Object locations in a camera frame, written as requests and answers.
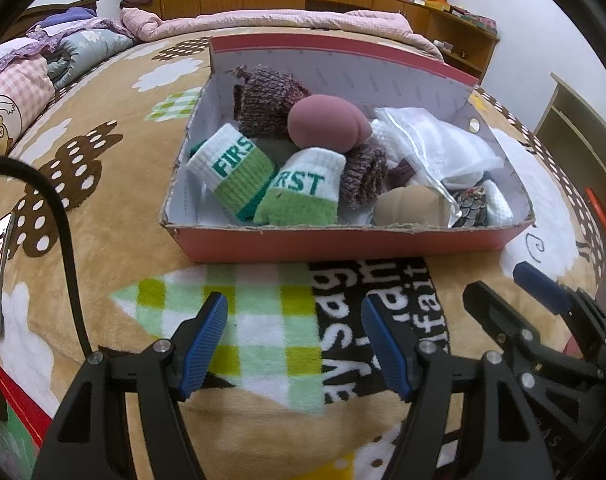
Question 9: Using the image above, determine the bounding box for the mauve sock ball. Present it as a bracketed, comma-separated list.
[288, 95, 374, 153]

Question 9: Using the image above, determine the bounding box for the orange plastic object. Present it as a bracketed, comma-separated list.
[586, 187, 606, 235]

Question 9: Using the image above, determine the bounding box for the colourful flat boxes stack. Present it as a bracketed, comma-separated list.
[450, 5, 499, 31]

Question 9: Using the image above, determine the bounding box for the beige sock ball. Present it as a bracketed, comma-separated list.
[373, 184, 451, 227]

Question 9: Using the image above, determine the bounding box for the maroon knit sock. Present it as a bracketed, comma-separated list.
[232, 64, 311, 140]
[339, 142, 389, 211]

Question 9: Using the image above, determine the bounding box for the brown printed blanket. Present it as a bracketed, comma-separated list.
[0, 25, 606, 480]

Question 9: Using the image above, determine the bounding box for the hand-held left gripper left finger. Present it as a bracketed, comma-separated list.
[33, 291, 230, 480]

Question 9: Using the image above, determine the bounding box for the lilac pillow with purple frill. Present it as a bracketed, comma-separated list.
[0, 17, 134, 83]

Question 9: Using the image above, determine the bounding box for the white sock grey band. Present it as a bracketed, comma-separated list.
[480, 180, 514, 226]

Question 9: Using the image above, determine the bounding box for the dark patterned sock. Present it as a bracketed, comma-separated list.
[450, 186, 489, 228]

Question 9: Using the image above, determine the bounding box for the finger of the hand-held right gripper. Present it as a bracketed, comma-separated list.
[462, 281, 600, 382]
[513, 261, 606, 347]

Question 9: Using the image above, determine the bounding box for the green sheet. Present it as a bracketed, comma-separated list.
[5, 400, 46, 466]

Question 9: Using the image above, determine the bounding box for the light wooden shelf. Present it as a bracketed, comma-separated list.
[533, 72, 606, 196]

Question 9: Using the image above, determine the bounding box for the pink checkered quilt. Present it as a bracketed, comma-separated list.
[120, 7, 444, 61]

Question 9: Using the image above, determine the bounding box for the white rolled sock maroon band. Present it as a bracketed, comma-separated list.
[370, 120, 418, 190]

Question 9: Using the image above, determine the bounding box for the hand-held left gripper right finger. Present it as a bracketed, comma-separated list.
[360, 295, 556, 480]

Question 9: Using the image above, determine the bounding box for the black cable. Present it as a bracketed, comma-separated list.
[0, 156, 94, 361]

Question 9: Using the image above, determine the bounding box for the purple cloth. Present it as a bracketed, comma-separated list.
[38, 6, 96, 28]

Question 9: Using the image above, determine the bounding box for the pink cartoon pillow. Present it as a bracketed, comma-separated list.
[0, 55, 56, 158]

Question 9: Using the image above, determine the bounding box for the grey blue pillow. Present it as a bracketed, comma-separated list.
[45, 27, 136, 88]

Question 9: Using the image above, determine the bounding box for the dark wooden headboard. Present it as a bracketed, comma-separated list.
[25, 0, 100, 16]

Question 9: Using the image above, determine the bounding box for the red cardboard box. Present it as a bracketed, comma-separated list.
[158, 35, 536, 264]

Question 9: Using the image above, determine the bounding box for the green and white sock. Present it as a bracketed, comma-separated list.
[253, 147, 346, 226]
[187, 124, 276, 223]

